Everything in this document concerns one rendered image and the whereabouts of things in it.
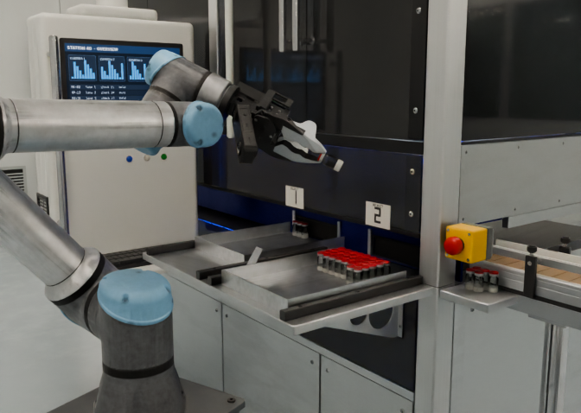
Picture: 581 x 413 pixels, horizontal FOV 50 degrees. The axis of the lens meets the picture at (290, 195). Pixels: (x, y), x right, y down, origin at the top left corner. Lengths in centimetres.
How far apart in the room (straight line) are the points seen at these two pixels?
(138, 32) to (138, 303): 123
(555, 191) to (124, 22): 136
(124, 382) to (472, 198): 88
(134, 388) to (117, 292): 16
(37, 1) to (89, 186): 483
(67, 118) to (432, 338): 96
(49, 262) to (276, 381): 114
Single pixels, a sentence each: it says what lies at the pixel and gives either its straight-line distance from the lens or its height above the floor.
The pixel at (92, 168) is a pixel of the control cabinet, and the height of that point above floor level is 109.
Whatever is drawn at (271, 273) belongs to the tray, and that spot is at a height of 88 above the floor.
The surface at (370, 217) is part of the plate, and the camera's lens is 157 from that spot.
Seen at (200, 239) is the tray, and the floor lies 91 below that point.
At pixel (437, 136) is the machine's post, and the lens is 141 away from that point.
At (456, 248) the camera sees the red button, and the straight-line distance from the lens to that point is 137.
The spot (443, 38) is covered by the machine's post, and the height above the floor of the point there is 143.
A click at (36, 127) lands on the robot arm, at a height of 127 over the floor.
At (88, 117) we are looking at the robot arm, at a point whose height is 128.
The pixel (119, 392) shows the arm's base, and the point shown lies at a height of 85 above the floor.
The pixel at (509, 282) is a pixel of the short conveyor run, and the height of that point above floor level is 90.
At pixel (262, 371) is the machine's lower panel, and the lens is 213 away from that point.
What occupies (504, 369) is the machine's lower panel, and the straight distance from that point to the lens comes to 178.
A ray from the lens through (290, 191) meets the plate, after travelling 182.
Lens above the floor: 132
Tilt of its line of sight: 9 degrees down
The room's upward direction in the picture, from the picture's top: straight up
